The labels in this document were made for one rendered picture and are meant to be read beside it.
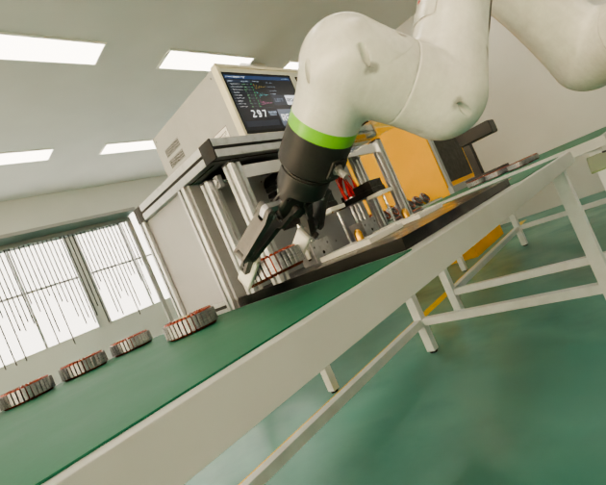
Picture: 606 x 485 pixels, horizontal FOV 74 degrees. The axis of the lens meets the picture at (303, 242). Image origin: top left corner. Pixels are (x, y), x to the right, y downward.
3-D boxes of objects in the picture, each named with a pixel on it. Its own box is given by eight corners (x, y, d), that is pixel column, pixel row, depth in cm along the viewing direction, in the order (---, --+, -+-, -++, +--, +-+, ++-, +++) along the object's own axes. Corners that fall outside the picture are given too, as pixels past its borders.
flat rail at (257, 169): (380, 150, 132) (376, 142, 132) (239, 179, 87) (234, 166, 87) (377, 152, 133) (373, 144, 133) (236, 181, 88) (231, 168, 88)
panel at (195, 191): (376, 231, 144) (342, 155, 144) (238, 298, 96) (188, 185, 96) (373, 232, 144) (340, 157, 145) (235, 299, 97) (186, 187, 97)
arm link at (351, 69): (312, -13, 47) (317, 12, 38) (409, 22, 49) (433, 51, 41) (281, 100, 56) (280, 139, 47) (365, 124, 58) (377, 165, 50)
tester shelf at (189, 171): (376, 135, 135) (371, 122, 135) (216, 157, 85) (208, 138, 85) (292, 187, 165) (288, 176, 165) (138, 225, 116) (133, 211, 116)
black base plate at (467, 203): (511, 185, 111) (507, 178, 111) (407, 249, 64) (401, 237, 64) (377, 238, 143) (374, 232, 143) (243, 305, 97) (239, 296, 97)
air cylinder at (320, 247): (335, 254, 105) (327, 235, 105) (317, 263, 99) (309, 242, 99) (322, 259, 108) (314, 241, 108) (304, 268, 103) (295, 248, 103)
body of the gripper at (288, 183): (305, 188, 52) (287, 239, 58) (345, 175, 58) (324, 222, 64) (268, 156, 55) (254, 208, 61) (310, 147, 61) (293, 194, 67)
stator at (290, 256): (318, 255, 69) (309, 236, 69) (270, 279, 62) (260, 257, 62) (283, 272, 77) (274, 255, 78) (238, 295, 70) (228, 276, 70)
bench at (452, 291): (664, 204, 316) (625, 117, 317) (671, 284, 182) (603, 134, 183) (520, 245, 392) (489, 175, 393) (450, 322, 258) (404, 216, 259)
